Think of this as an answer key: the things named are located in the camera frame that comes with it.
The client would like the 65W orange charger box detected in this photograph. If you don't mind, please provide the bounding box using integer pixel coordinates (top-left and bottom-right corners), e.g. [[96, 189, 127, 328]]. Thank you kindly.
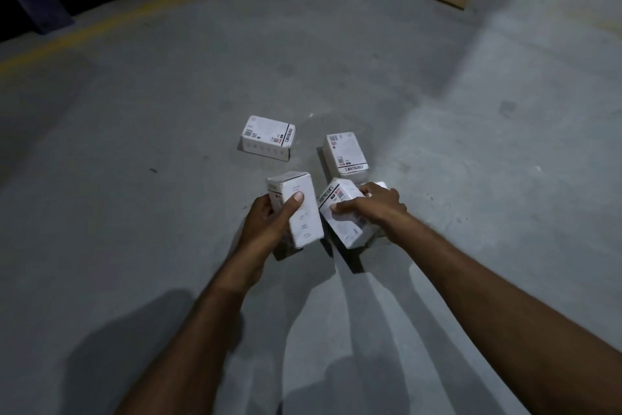
[[240, 115, 296, 162]]

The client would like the person's right forearm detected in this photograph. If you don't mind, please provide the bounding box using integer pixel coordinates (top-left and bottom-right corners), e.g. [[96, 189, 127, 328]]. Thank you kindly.
[[384, 208, 622, 415]]

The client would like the person's left forearm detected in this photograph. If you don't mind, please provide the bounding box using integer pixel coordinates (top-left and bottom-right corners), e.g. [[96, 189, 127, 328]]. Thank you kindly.
[[114, 264, 273, 415]]

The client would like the person's right hand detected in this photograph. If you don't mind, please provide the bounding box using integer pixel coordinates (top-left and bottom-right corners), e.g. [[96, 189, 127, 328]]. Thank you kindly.
[[330, 181, 409, 231]]

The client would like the person's left hand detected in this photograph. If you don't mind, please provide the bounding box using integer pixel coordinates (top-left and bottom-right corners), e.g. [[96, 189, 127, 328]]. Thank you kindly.
[[225, 192, 306, 284]]

